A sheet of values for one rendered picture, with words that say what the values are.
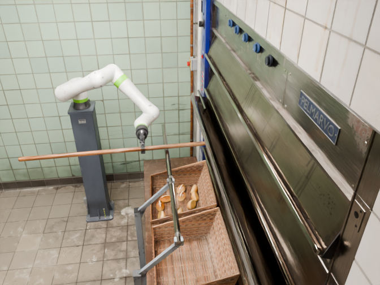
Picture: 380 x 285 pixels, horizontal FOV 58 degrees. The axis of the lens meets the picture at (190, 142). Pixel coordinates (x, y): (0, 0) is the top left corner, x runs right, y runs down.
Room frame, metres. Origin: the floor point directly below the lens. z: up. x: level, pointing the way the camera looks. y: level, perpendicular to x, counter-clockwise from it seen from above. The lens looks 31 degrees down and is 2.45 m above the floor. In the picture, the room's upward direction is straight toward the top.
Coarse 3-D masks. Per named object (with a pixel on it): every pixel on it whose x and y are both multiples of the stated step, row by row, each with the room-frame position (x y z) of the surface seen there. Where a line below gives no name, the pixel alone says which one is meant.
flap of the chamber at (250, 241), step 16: (208, 112) 2.13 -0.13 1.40; (208, 128) 1.88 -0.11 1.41; (224, 144) 1.71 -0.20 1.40; (224, 160) 1.53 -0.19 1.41; (224, 176) 1.38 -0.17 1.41; (240, 176) 1.40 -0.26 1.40; (240, 192) 1.27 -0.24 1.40; (240, 208) 1.15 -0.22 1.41; (240, 224) 1.04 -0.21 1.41; (256, 224) 1.06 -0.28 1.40; (256, 240) 0.96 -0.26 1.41; (256, 256) 0.88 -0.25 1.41; (272, 256) 0.89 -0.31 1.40; (272, 272) 0.82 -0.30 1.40
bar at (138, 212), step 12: (168, 156) 1.92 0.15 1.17; (168, 168) 1.79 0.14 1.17; (168, 180) 1.66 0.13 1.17; (144, 204) 1.65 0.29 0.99; (180, 240) 1.18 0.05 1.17; (144, 252) 1.63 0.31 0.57; (168, 252) 1.18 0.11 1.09; (144, 264) 1.62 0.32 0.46; (156, 264) 1.17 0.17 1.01; (144, 276) 1.17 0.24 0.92
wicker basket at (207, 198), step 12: (180, 168) 2.33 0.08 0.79; (192, 168) 2.34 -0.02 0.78; (204, 168) 2.30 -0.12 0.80; (156, 180) 2.30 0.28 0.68; (180, 180) 2.33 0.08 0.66; (192, 180) 2.34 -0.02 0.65; (204, 180) 2.21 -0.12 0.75; (156, 192) 2.25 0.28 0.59; (168, 192) 2.26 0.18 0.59; (204, 192) 2.11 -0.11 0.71; (168, 204) 2.11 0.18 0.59; (180, 204) 2.10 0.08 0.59; (204, 204) 2.01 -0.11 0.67; (216, 204) 1.81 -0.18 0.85; (156, 216) 1.97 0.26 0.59; (168, 216) 1.78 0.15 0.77; (180, 216) 1.79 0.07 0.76; (192, 228) 1.79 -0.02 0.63
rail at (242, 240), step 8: (192, 96) 2.32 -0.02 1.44; (200, 112) 2.06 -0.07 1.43; (200, 120) 1.94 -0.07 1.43; (208, 136) 1.74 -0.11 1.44; (208, 144) 1.65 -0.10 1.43; (216, 160) 1.49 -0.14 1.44; (216, 168) 1.42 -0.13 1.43; (224, 184) 1.28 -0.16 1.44; (224, 192) 1.23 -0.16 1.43; (232, 208) 1.12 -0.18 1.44; (232, 216) 1.07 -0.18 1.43; (240, 232) 0.98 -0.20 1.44; (240, 240) 0.94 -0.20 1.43; (248, 248) 0.90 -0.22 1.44; (248, 256) 0.86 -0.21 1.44; (248, 264) 0.83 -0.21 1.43; (256, 272) 0.79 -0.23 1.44; (256, 280) 0.76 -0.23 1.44
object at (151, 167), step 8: (144, 160) 2.75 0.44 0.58; (152, 160) 2.75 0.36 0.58; (160, 160) 2.75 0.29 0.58; (176, 160) 2.75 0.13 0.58; (184, 160) 2.75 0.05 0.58; (192, 160) 2.75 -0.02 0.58; (144, 168) 2.62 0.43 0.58; (152, 168) 2.62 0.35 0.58; (160, 168) 2.62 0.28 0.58; (144, 176) 2.49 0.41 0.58; (176, 176) 2.49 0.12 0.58; (184, 176) 2.49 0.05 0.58; (144, 184) 2.37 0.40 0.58; (152, 184) 2.37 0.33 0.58; (184, 184) 2.37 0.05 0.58; (144, 192) 2.27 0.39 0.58; (144, 216) 2.08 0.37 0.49; (152, 248) 1.66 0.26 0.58; (152, 256) 1.59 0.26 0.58; (160, 264) 1.52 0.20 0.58; (168, 264) 1.52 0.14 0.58; (208, 264) 1.52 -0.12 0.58; (152, 272) 1.46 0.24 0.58; (192, 272) 1.46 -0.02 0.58; (152, 280) 1.40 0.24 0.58
